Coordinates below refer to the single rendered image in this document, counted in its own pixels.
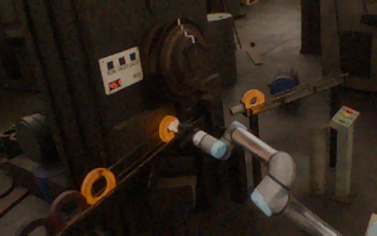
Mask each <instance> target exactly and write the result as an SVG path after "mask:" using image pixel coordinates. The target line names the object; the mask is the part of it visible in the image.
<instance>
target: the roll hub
mask: <svg viewBox="0 0 377 236"><path fill-rule="evenodd" d="M192 37H194V43H193V38H192ZM196 37H197V36H187V37H184V38H182V39H181V40H180V42H179V43H178V45H177V47H176V50H175V52H174V55H173V69H174V72H175V74H176V78H178V81H179V82H180V83H182V84H183V85H189V86H196V85H194V83H195V81H197V85H199V84H200V83H201V82H203V81H204V79H205V78H206V76H207V74H208V73H207V72H206V69H209V66H210V52H207V51H206V49H207V47H208V45H207V43H206V41H205V40H204V38H202V37H197V38H198V41H196ZM183 49H186V50H187V51H186V53H183V52H182V50H183ZM183 71H185V72H186V76H183V75H182V72H183Z"/></svg>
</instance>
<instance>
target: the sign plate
mask: <svg viewBox="0 0 377 236"><path fill-rule="evenodd" d="M133 53H136V60H134V61H132V60H131V56H130V54H133ZM123 57H124V61H125V64H124V65H121V64H120V61H119V58H123ZM111 61H113V64H114V68H113V69H109V68H108V63H109V62H111ZM99 65H100V67H101V73H102V76H103V82H104V85H105V91H106V94H108V95H109V94H111V93H113V92H116V91H118V90H119V89H123V88H124V87H127V86H128V85H131V84H132V83H134V82H137V81H141V80H142V79H143V76H142V67H141V64H140V57H139V53H138V47H134V48H132V49H131V50H127V51H124V52H120V53H118V54H114V55H112V56H109V57H107V58H103V59H101V60H99ZM115 81H116V82H115ZM119 81H120V82H119ZM120 83H121V85H120ZM112 84H113V85H112ZM115 84H116V85H117V87H116V85H115ZM110 85H111V86H112V87H111V86H110ZM113 86H114V88H113ZM115 87H116V88H115Z"/></svg>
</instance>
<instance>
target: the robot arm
mask: <svg viewBox="0 0 377 236"><path fill-rule="evenodd" d="M187 122H189V121H188V120H185V123H178V120H175V121H174V123H173V122H171V124H170V125H169V130H170V131H171V133H172V134H173V135H174V136H176V137H178V138H182V139H185V140H184V141H183V142H181V144H180V147H181V148H184V147H186V146H187V145H188V144H189V142H193V143H194V146H195V147H197V148H199V149H202V150H203V151H204V152H207V153H208V154H210V155H213V156H214V157H215V158H218V159H219V160H226V159H227V158H228V157H229V156H230V155H231V150H232V149H233V147H235V145H236V144H239V146H241V147H242V148H244V149H245V150H246V151H247V152H249V153H250V154H251V155H253V156H255V158H257V159H258V160H259V161H261V162H262V163H264V165H266V166H267V167H268V174H267V175H266V176H265V178H264V179H263V180H262V182H261V183H260V184H259V185H258V186H257V188H256V189H255V191H254V192H253V193H252V195H251V199H252V200H253V202H255V204H257V206H258V207H259V208H260V209H262V211H264V213H265V214H266V215H268V216H270V215H275V216H276V217H278V218H279V219H280V220H282V221H283V222H284V223H285V224H287V225H288V226H290V228H291V229H293V230H295V231H296V232H298V234H300V235H301V236H342V235H341V234H340V233H339V232H337V231H336V230H335V229H333V228H332V227H331V226H330V225H329V224H327V223H326V222H324V221H323V219H321V218H320V217H318V216H317V215H315V214H314V213H312V212H311V211H310V210H308V209H307V208H306V207H305V206H303V205H302V204H301V203H299V202H298V201H297V200H296V199H294V198H293V197H291V196H290V194H288V192H289V191H290V189H292V187H293V184H294V183H295V179H296V175H297V170H296V165H295V161H294V160H293V158H292V157H291V156H290V155H289V154H287V153H286V152H277V151H276V150H275V149H273V148H272V147H270V146H268V144H266V143H264V142H263V141H261V140H260V139H259V138H257V137H256V136H253V134H250V133H249V132H248V131H246V130H247V129H246V127H244V125H242V124H240V123H238V122H237V121H234V122H233V123H232V124H231V126H230V127H229V128H228V129H227V130H226V132H225V133H224V134H223V136H222V137H221V138H220V140H217V139H215V138H214V137H212V136H209V135H208V134H206V133H204V132H203V131H199V128H197V127H195V126H193V123H191V122H189V123H191V124H190V125H189V124H187ZM369 236H377V221H375V223H373V224H372V226H370V229H369Z"/></svg>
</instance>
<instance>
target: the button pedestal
mask: <svg viewBox="0 0 377 236"><path fill-rule="evenodd" d="M343 107H344V108H345V109H346V110H345V111H344V110H343V109H342V108H343ZM343 107H342V108H341V109H340V110H339V111H338V113H336V115H335V116H334V117H333V118H332V119H331V120H330V122H329V126H330V127H333V128H334V129H337V130H338V134H337V155H336V184H335V185H334V187H333V188H332V190H331V191H330V192H329V194H328V195H327V199H332V200H335V201H339V202H342V203H344V204H349V205H351V202H352V201H353V200H354V198H355V195H356V193H357V191H358V189H355V188H351V187H350V182H351V169H352V143H353V129H354V121H355V120H356V118H357V117H358V114H359V112H357V111H354V110H352V111H353V113H349V112H348V111H347V110H348V109H349V108H347V107H345V106H343ZM349 110H350V109H349ZM340 111H341V112H342V113H348V114H349V118H346V117H344V116H342V113H341V114H339V112H340ZM336 116H338V117H339V118H344V119H345V123H343V122H341V121H340V120H339V118H337V119H335V117H336Z"/></svg>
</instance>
